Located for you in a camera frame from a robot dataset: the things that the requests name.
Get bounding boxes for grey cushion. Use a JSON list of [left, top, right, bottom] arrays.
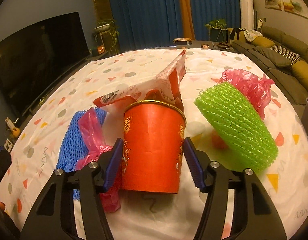
[[253, 47, 291, 68]]

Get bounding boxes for blue foam net sleeve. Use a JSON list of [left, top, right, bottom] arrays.
[[56, 109, 108, 201]]

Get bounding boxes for orange curtain strip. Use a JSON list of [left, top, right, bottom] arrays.
[[179, 0, 195, 40]]

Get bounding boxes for pink plastic bag back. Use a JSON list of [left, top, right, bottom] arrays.
[[217, 69, 275, 120]]

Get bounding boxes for large red white package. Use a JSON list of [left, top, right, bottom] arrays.
[[93, 50, 186, 112]]

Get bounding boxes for grey TV cabinet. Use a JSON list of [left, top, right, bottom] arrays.
[[0, 52, 110, 146]]

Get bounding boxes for white clothes on sofa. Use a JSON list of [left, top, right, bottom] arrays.
[[244, 29, 262, 43]]

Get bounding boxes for white standing air conditioner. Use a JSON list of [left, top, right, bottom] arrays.
[[240, 0, 254, 29]]

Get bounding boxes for pink plastic bag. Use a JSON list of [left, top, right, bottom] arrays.
[[76, 107, 121, 213], [217, 69, 275, 120]]

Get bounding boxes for patterned cushion far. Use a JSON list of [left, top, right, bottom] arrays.
[[270, 44, 301, 64]]

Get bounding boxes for blue curtains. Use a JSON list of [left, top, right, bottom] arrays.
[[110, 0, 240, 51]]

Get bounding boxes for hanging plant on stand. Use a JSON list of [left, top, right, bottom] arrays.
[[93, 18, 119, 56]]

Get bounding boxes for mustard cushion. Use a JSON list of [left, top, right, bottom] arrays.
[[291, 61, 308, 91], [251, 36, 275, 48]]

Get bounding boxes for red paper cup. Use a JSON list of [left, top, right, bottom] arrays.
[[121, 100, 187, 194]]

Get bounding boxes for black television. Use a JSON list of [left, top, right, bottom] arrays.
[[0, 12, 89, 116]]

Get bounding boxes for mustard cushion middle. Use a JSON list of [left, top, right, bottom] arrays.
[[291, 61, 308, 91]]

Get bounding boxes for green foam net sleeve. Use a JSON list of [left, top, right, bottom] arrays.
[[194, 82, 278, 173]]

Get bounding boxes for grey sectional sofa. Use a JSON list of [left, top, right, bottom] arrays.
[[229, 26, 308, 105]]

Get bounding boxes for dark coffee table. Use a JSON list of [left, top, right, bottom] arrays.
[[173, 38, 239, 53]]

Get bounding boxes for mustard cushion far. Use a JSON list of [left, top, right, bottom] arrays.
[[251, 36, 275, 48]]

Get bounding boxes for pink plastic bag front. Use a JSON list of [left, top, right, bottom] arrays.
[[76, 107, 121, 213]]

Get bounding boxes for potted green plant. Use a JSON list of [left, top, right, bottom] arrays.
[[205, 18, 228, 42]]

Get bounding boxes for patterned white tablecloth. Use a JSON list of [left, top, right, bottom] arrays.
[[0, 49, 308, 239]]

